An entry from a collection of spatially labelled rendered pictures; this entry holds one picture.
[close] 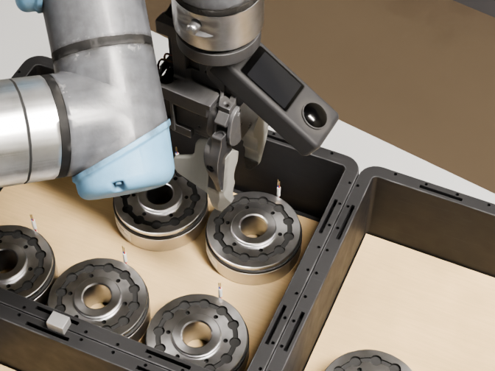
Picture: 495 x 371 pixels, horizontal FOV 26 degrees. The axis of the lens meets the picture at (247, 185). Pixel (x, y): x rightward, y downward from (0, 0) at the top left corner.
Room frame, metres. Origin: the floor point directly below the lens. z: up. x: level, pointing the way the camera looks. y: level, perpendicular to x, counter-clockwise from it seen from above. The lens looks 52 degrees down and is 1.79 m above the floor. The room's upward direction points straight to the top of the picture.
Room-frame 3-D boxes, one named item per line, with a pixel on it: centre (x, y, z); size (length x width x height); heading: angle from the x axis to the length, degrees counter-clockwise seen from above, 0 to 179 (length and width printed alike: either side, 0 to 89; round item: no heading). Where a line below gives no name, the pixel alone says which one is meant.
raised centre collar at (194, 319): (0.53, 0.05, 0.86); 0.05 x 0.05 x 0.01
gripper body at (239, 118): (0.65, 0.03, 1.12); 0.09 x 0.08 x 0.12; 61
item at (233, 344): (0.53, 0.05, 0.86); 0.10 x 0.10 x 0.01
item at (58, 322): (0.51, 0.17, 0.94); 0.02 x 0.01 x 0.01; 66
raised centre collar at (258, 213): (0.67, -0.01, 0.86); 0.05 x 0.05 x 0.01
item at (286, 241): (0.67, -0.01, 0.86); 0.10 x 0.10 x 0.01
